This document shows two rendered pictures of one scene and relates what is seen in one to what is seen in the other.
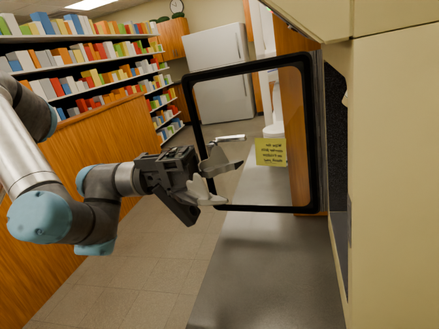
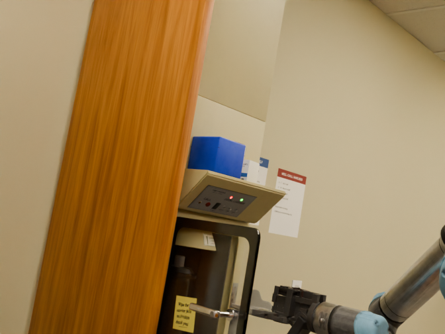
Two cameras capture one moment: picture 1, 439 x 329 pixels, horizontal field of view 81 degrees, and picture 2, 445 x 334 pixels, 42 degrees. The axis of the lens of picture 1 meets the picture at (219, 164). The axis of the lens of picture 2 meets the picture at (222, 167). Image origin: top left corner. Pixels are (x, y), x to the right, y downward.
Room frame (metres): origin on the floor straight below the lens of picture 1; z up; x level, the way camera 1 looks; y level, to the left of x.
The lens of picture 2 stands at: (1.84, 0.46, 1.37)
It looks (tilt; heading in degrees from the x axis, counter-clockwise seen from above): 6 degrees up; 204
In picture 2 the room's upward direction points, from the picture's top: 10 degrees clockwise
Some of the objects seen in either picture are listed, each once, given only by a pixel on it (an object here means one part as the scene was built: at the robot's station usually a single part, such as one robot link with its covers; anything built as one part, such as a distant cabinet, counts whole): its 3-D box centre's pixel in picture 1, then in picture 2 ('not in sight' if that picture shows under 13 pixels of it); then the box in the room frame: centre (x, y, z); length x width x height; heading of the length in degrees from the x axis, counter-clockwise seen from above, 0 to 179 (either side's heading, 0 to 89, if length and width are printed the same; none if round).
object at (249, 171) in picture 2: not in sight; (245, 171); (0.37, -0.13, 1.54); 0.05 x 0.05 x 0.06; 78
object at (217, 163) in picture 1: (219, 158); (253, 301); (0.50, 0.00, 1.22); 0.09 x 0.03 x 0.06; 106
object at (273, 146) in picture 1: (252, 146); (198, 309); (0.60, -0.09, 1.19); 0.30 x 0.01 x 0.40; 65
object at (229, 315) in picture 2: not in sight; (210, 311); (0.66, -0.04, 1.20); 0.10 x 0.05 x 0.03; 65
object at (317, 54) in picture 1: (321, 142); not in sight; (0.53, -0.24, 1.19); 0.03 x 0.02 x 0.39; 160
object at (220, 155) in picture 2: not in sight; (216, 157); (0.48, -0.17, 1.55); 0.10 x 0.10 x 0.09; 70
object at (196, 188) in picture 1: (202, 188); not in sight; (0.39, 0.04, 1.22); 0.09 x 0.03 x 0.06; 34
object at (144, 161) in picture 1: (168, 173); (298, 309); (0.48, 0.10, 1.22); 0.12 x 0.08 x 0.09; 70
